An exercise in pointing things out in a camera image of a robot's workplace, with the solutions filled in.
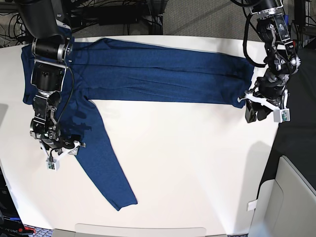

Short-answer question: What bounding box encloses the white plastic bin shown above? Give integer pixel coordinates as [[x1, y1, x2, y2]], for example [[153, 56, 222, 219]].
[[247, 156, 316, 237]]

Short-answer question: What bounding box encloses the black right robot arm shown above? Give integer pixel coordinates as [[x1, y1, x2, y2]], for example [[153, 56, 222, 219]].
[[15, 0, 81, 156]]

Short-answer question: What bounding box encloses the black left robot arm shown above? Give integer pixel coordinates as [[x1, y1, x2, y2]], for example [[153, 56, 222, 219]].
[[233, 0, 301, 123]]

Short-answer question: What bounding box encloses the blue long-sleeve T-shirt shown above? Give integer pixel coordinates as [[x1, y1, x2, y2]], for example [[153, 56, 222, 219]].
[[21, 38, 254, 210]]

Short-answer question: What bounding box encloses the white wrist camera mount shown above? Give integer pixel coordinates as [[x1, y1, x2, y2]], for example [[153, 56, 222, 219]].
[[39, 141, 86, 171], [237, 89, 290, 123]]

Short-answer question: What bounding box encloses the black power strip bar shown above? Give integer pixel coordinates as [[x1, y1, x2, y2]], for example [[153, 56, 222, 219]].
[[98, 16, 138, 26]]

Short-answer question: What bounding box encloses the red and black clamp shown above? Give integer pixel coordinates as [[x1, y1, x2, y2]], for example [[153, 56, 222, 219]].
[[293, 40, 299, 50]]

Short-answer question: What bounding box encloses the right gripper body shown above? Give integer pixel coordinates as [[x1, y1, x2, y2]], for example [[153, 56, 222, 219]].
[[40, 134, 81, 156]]

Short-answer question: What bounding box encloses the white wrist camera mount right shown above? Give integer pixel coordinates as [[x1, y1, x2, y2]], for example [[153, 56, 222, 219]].
[[39, 141, 86, 171]]

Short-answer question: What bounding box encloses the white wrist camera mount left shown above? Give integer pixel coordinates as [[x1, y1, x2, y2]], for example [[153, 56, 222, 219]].
[[237, 89, 290, 123]]

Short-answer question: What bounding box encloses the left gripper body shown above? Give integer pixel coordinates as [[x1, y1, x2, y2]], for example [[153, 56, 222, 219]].
[[252, 74, 289, 109]]

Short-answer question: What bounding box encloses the grey cardboard box edge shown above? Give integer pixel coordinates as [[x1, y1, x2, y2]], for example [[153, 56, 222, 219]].
[[51, 229, 76, 237]]

